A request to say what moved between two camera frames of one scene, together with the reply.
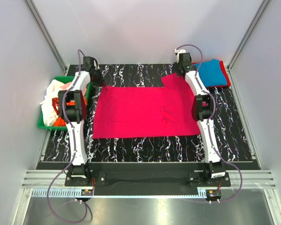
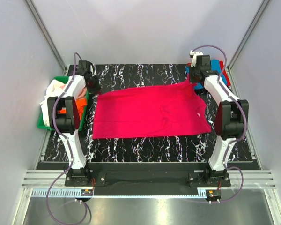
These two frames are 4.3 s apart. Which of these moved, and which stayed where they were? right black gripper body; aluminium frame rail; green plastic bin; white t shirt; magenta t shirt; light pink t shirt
Moved: magenta t shirt; right black gripper body
Stayed: light pink t shirt; aluminium frame rail; white t shirt; green plastic bin
